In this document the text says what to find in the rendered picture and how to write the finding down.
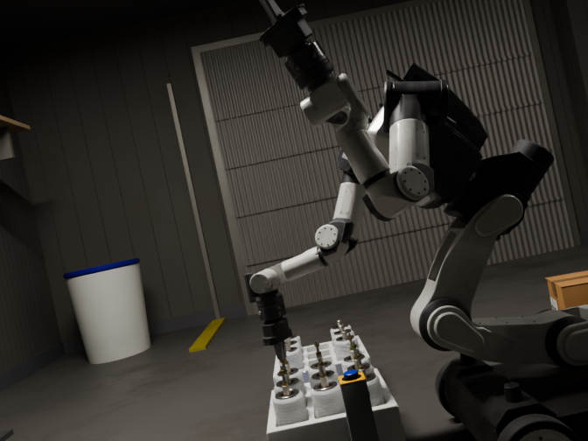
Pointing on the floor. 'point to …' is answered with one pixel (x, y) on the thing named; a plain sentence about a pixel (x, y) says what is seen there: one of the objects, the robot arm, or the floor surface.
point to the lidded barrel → (110, 310)
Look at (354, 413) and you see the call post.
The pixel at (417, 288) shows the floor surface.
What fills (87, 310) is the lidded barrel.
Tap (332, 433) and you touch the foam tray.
